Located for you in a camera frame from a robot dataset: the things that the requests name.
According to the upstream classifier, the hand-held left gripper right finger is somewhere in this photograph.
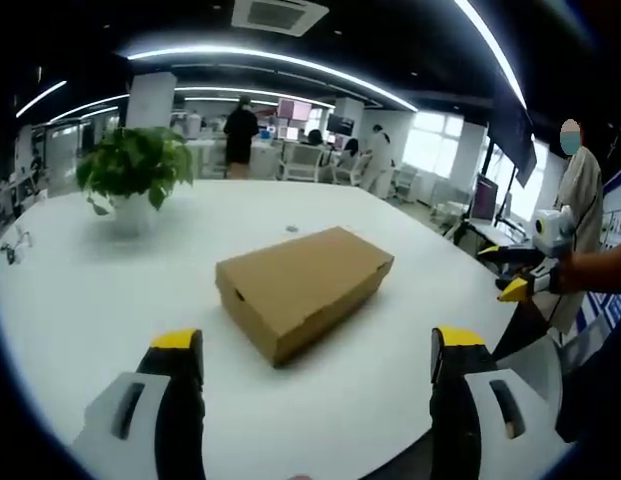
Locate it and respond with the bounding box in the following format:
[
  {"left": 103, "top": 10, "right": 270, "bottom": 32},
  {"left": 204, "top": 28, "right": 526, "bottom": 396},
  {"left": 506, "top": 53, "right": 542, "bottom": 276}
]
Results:
[{"left": 428, "top": 325, "right": 567, "bottom": 480}]

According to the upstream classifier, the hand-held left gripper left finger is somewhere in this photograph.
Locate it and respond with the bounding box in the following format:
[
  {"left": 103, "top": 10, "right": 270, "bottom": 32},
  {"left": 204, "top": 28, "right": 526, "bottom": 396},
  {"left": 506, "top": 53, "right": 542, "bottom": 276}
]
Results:
[{"left": 71, "top": 328, "right": 207, "bottom": 480}]

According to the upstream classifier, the brown cardboard shoe box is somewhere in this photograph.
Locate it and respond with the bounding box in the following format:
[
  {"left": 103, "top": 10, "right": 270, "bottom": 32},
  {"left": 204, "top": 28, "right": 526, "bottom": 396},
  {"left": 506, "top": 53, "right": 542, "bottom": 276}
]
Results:
[{"left": 214, "top": 225, "right": 396, "bottom": 369}]

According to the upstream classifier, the computer monitor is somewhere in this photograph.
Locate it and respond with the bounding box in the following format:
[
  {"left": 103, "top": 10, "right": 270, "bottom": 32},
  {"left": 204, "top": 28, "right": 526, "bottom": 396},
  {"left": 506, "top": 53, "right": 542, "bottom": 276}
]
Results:
[{"left": 469, "top": 173, "right": 500, "bottom": 224}]

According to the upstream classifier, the dark hanging panel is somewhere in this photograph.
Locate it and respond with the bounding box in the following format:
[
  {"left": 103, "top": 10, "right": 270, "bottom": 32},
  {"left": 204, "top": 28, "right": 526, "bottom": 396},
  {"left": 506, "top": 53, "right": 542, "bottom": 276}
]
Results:
[{"left": 487, "top": 74, "right": 539, "bottom": 187}]

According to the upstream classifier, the white office chair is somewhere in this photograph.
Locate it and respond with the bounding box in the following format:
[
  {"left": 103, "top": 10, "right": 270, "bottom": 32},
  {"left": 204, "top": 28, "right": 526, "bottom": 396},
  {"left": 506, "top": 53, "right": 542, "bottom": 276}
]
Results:
[
  {"left": 392, "top": 164, "right": 420, "bottom": 205},
  {"left": 278, "top": 142, "right": 325, "bottom": 182}
]

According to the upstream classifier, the white plant pot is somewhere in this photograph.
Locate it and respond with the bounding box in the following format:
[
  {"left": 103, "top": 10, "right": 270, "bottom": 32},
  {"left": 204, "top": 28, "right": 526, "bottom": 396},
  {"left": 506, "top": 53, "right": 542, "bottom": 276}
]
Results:
[{"left": 108, "top": 192, "right": 154, "bottom": 236}]

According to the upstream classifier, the green potted plant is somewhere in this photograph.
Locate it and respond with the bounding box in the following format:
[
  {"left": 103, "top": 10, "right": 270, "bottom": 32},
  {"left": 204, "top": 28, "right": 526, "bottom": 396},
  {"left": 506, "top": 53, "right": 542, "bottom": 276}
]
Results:
[{"left": 75, "top": 125, "right": 196, "bottom": 217}]

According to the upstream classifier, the ceiling air conditioner vent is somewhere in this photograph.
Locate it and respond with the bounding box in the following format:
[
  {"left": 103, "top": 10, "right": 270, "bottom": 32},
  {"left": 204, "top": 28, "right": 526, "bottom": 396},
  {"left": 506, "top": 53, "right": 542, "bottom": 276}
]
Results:
[{"left": 231, "top": 0, "right": 317, "bottom": 37}]

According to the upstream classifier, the black cable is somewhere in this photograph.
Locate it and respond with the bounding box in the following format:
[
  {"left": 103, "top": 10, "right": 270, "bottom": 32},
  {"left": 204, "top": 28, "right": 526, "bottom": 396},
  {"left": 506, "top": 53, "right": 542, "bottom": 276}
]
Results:
[{"left": 0, "top": 224, "right": 35, "bottom": 265}]

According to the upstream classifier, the pink wall screen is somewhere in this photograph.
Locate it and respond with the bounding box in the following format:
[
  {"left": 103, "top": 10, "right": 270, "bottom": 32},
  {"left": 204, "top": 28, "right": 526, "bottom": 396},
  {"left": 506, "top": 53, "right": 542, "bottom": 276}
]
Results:
[{"left": 276, "top": 97, "right": 314, "bottom": 122}]

